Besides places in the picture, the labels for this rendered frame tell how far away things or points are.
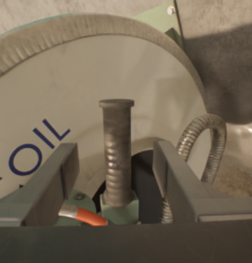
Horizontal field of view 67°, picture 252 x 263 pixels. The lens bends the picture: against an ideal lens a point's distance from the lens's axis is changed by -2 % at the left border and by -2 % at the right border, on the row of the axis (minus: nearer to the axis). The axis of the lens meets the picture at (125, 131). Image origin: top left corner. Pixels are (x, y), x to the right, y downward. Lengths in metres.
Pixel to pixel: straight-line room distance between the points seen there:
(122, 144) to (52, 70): 0.21
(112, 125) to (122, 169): 0.06
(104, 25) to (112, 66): 0.08
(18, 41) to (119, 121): 0.22
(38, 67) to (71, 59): 0.07
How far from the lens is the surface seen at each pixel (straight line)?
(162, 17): 1.08
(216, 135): 0.31
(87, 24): 0.43
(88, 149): 0.42
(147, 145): 0.56
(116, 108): 0.21
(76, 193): 0.32
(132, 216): 0.29
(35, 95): 0.36
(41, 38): 0.38
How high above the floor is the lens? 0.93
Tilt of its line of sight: 31 degrees down
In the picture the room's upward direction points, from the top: 135 degrees counter-clockwise
